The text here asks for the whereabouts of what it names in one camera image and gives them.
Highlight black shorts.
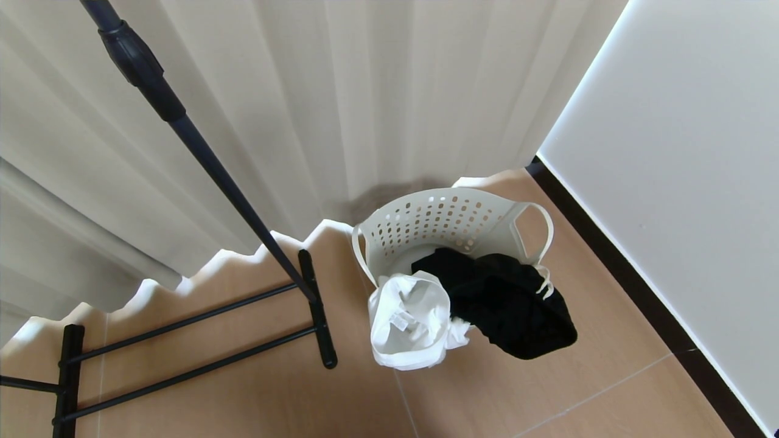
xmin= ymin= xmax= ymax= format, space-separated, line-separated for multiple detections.
xmin=411 ymin=248 xmax=578 ymax=361

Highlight beige curtain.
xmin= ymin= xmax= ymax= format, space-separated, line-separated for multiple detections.
xmin=0 ymin=0 xmax=627 ymax=347

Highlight white garment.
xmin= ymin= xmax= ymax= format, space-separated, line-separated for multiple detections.
xmin=368 ymin=271 xmax=472 ymax=372

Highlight white laundry basket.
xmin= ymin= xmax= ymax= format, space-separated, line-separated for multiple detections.
xmin=352 ymin=187 xmax=555 ymax=342

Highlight black clothes rack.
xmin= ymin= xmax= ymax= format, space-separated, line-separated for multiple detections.
xmin=0 ymin=0 xmax=338 ymax=438

